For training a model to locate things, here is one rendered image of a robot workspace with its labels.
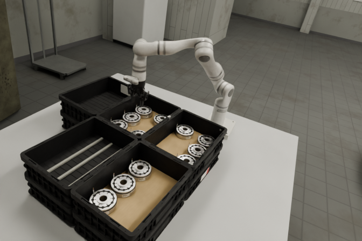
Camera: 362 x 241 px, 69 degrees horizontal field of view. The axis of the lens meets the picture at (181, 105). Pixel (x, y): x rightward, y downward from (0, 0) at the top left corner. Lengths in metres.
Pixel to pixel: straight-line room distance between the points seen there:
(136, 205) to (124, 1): 4.38
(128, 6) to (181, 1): 1.30
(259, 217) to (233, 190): 0.18
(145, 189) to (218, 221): 0.37
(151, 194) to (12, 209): 0.58
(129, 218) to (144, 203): 0.09
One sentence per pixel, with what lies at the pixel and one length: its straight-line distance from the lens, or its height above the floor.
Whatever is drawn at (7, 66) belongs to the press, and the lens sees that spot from 3.02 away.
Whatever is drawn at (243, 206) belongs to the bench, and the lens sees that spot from 1.41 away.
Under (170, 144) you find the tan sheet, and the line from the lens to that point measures 1.42.
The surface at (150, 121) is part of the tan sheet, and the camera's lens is 1.57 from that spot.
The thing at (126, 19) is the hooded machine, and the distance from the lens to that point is 5.18.
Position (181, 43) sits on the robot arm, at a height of 1.34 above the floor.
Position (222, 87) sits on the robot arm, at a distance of 1.63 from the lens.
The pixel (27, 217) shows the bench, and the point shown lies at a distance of 1.33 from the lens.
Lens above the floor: 1.72
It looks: 30 degrees down
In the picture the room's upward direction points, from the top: 10 degrees clockwise
